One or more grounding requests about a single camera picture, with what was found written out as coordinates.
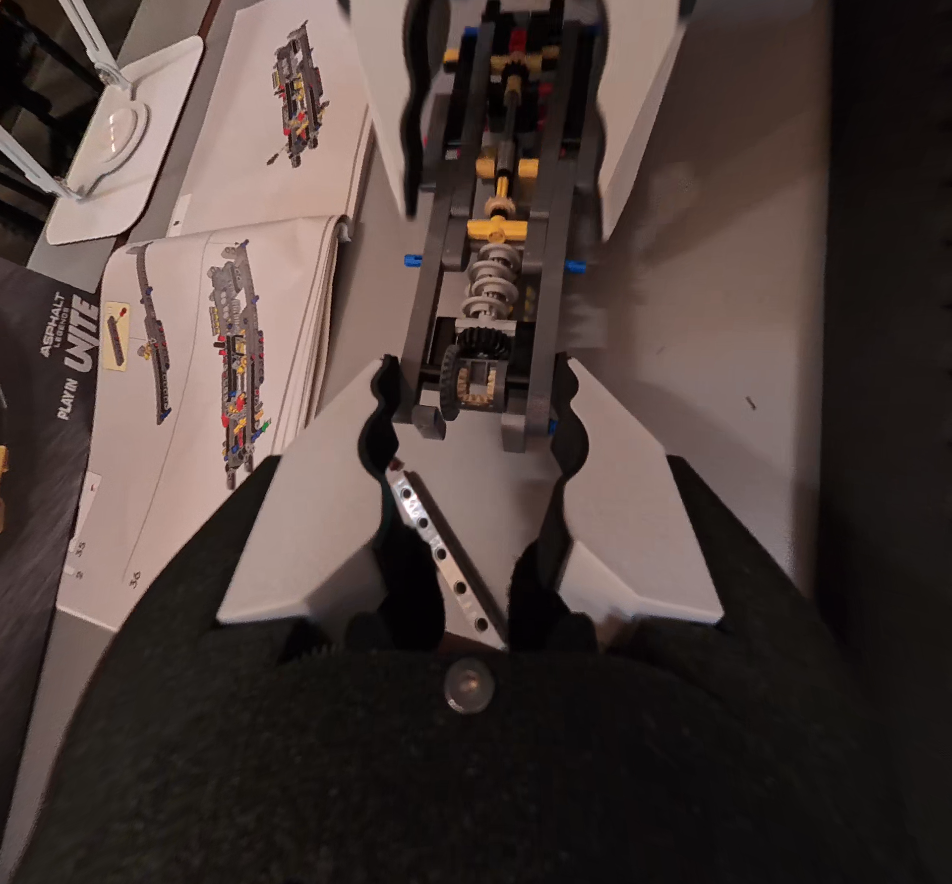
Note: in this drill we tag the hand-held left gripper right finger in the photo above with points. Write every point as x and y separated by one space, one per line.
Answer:
639 527

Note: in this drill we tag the multicoloured lego chassis assembly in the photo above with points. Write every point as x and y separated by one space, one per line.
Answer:
547 266

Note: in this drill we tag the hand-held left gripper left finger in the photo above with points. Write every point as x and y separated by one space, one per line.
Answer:
312 527

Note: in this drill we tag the black lego set box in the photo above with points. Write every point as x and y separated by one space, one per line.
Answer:
37 527

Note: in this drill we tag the lego instruction booklet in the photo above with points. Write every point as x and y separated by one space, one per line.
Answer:
223 177

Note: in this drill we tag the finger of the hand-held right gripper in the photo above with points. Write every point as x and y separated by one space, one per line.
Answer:
379 21
647 21

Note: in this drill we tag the light grey lego beam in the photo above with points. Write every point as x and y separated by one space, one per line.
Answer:
439 556

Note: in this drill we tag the black perforated panel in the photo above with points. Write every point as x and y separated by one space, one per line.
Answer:
892 378

